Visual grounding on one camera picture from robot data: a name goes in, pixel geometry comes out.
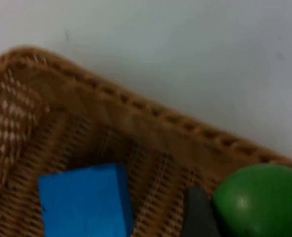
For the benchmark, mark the green ball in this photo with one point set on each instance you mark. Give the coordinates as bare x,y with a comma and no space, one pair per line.
262,202

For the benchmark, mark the blue cube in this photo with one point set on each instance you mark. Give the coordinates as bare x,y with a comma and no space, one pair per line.
84,202

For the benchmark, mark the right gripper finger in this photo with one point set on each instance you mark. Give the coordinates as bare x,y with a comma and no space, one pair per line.
200,217

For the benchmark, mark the brown wicker basket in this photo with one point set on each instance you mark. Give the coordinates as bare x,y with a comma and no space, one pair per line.
86,128

